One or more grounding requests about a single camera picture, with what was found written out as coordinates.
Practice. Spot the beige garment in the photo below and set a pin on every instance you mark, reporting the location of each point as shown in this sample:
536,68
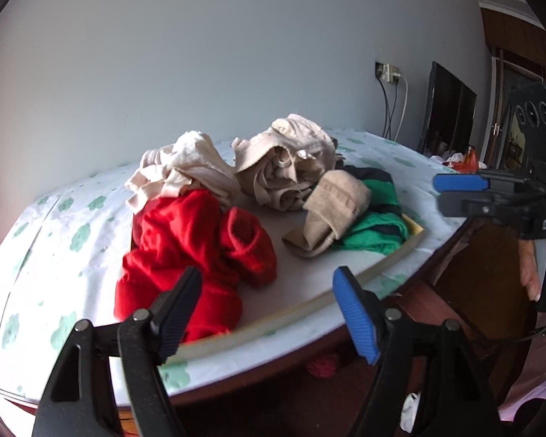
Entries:
273,177

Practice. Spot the cream white garment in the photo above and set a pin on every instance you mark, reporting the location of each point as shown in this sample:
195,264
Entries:
200,164

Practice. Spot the red plastic bag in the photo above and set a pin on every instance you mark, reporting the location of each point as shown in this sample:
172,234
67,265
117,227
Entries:
468,159

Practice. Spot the floral white tablecloth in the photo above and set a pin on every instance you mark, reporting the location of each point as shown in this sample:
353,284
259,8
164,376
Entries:
50,246

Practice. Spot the tan ribbed garment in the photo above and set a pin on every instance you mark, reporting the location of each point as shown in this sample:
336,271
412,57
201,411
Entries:
336,205

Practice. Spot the bright red garment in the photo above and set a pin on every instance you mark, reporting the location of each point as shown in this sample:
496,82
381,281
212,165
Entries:
173,246

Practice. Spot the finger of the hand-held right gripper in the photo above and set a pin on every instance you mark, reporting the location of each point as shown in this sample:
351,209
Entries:
459,183
473,204

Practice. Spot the person's pink clothing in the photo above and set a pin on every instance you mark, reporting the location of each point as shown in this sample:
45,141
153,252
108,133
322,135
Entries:
528,373

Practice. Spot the wall power socket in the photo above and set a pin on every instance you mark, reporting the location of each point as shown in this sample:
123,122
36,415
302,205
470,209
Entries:
386,72

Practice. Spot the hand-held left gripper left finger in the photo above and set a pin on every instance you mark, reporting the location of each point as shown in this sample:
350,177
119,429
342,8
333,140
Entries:
182,309

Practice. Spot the brown wooden door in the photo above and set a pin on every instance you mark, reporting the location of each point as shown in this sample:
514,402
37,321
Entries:
505,32

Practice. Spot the white dotted cloth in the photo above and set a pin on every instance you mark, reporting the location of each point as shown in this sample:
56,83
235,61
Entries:
409,414

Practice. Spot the shallow wooden tray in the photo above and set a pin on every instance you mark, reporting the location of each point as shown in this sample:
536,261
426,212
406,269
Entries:
309,277

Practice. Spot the green black striped underwear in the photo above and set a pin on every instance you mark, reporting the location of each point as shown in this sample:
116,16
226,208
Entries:
373,232

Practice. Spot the dark wooden drawer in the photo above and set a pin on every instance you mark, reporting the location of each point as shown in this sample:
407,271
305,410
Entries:
277,409

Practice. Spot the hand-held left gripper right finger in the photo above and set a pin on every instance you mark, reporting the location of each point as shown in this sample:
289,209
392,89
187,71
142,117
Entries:
357,314

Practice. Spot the small red garment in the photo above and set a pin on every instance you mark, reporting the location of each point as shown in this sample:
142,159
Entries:
323,365

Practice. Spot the person's right hand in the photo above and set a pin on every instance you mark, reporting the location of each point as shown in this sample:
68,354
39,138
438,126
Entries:
530,273

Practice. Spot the black television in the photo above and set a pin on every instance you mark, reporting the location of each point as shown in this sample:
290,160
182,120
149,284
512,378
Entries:
446,109

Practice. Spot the dark wooden table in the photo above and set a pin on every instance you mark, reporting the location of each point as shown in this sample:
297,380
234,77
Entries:
418,296

